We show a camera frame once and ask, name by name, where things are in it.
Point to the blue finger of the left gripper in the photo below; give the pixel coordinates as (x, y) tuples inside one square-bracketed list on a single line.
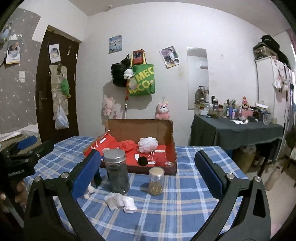
[(16, 147)]

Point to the pink plush toy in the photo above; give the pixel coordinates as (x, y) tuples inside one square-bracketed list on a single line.
[(162, 111)]

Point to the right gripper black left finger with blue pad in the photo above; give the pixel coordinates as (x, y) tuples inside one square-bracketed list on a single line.
[(42, 220)]

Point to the blue wall calendar poster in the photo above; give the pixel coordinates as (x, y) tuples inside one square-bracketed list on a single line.
[(115, 44)]

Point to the red knitted pouch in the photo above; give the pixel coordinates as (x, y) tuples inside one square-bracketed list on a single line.
[(127, 145)]

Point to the black square tin box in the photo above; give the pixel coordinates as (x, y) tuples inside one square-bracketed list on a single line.
[(96, 181)]

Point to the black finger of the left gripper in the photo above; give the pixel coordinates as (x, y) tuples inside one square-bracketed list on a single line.
[(38, 152)]

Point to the small jar gold contents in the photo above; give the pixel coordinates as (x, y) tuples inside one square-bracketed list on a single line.
[(156, 181)]

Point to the green tote bag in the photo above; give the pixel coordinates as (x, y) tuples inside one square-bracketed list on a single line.
[(143, 82)]

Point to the black hanging bag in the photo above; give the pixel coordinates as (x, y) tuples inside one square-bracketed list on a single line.
[(118, 71)]

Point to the blue plaid tablecloth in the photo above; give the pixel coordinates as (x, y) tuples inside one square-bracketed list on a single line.
[(176, 214)]

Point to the black fluffy pom pom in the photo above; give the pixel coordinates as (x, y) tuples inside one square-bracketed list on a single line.
[(142, 161)]

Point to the large jar dark contents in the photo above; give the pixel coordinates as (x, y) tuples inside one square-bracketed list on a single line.
[(116, 167)]

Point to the white sock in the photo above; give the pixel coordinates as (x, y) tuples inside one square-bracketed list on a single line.
[(129, 205)]

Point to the dark wooden door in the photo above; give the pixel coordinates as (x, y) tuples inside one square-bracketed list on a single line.
[(57, 60)]

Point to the white sheer fabric pouch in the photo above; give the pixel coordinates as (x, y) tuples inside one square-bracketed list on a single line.
[(114, 201)]

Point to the plastic bag on door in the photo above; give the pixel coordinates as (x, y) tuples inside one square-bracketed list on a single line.
[(61, 121)]

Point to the photo poster on wall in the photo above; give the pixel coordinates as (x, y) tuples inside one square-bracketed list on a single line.
[(170, 57)]

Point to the red plush bunny toy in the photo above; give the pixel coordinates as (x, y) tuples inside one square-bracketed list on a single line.
[(161, 160)]

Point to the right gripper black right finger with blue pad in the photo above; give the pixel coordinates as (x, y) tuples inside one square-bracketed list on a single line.
[(242, 212)]

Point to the green plush on door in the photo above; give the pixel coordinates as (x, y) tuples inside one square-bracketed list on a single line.
[(65, 88)]

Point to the white refrigerator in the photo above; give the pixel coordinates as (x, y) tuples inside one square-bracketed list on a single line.
[(271, 75)]

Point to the person's left hand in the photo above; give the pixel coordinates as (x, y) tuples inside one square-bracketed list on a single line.
[(20, 198)]

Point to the dark green covered side table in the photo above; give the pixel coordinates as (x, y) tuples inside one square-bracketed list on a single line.
[(223, 132)]

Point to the red paper box liner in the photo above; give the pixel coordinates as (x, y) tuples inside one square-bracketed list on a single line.
[(107, 141)]

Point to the wall mirror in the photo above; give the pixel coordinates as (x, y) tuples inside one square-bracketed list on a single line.
[(198, 88)]

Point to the white mesh bath pouf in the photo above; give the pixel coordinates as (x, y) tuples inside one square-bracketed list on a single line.
[(147, 145)]

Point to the open cardboard box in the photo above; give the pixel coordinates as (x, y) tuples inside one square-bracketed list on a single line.
[(134, 129)]

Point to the small panda plush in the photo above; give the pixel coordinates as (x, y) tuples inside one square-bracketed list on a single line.
[(128, 74)]

